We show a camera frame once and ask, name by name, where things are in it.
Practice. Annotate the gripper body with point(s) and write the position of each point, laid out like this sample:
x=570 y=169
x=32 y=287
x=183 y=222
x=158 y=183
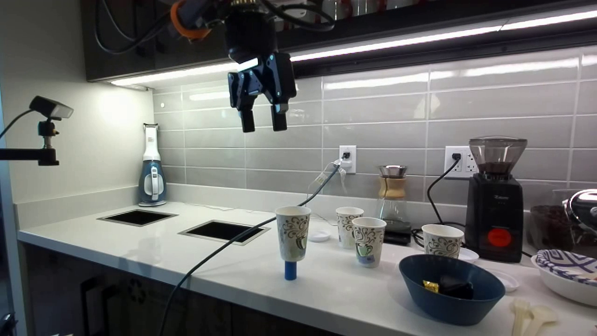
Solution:
x=252 y=37

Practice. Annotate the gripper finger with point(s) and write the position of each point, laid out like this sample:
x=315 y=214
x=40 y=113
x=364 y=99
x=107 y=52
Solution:
x=247 y=121
x=279 y=119

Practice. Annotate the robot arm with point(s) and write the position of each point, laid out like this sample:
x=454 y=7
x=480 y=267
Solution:
x=200 y=11

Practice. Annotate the patterned paper coffee cup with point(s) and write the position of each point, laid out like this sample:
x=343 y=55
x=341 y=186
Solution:
x=442 y=242
x=368 y=245
x=345 y=228
x=293 y=233

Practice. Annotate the white plastic cup lid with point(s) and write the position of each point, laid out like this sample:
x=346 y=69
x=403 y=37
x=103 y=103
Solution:
x=319 y=235
x=507 y=280
x=469 y=255

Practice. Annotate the blue block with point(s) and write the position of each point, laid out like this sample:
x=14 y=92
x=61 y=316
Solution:
x=290 y=271

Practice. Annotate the black coffee scale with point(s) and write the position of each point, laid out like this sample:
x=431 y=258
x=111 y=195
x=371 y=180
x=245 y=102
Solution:
x=397 y=232

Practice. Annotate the black coffee grinder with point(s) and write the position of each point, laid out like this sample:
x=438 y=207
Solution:
x=495 y=210

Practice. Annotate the clear container of coffee beans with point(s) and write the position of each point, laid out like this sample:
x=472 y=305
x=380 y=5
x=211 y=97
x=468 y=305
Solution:
x=548 y=228

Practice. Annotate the clear plastic bag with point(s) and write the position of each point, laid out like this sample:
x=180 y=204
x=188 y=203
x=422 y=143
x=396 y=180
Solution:
x=326 y=179

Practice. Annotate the blue and white handheld vacuum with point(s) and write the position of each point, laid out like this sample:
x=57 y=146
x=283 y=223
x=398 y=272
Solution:
x=152 y=182

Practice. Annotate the glass pour-over carafe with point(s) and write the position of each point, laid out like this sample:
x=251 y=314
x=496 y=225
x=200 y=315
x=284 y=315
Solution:
x=392 y=196

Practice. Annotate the dark upper cabinet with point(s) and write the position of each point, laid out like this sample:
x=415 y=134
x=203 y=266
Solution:
x=419 y=21

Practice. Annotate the dark cabinet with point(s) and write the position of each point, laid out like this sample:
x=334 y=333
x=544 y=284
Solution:
x=116 y=298
x=419 y=21

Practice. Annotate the dark lower cabinet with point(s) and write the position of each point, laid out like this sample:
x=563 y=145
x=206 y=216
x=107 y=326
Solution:
x=116 y=298

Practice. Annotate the dark blue bowl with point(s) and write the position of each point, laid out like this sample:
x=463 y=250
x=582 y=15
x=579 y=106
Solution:
x=419 y=289

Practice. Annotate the gold foil packet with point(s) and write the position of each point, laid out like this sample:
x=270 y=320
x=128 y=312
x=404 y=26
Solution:
x=431 y=286

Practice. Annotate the black packet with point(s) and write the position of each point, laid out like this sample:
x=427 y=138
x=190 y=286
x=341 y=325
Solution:
x=456 y=287

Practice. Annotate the silver kettle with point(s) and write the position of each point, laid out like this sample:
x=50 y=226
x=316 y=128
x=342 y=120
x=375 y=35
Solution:
x=583 y=207

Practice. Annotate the blue patterned paper bowl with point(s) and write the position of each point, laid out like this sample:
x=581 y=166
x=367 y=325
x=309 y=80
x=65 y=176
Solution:
x=566 y=275

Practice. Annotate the white double wall socket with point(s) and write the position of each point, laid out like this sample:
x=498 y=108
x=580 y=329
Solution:
x=459 y=162

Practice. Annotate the camera on mount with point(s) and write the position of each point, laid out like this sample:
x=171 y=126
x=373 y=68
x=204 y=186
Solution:
x=51 y=108

